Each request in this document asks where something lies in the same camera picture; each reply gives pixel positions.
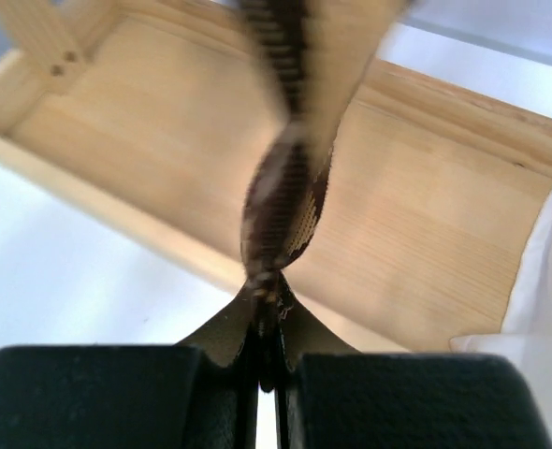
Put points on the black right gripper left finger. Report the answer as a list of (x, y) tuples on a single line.
[(198, 393)]

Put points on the white hanging garment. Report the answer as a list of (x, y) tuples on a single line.
[(527, 290)]

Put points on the wooden clothes rack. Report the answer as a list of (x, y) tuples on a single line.
[(152, 116)]

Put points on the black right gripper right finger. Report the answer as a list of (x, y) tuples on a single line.
[(404, 400)]

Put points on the tan brown argyle sock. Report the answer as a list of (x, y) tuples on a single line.
[(290, 163)]

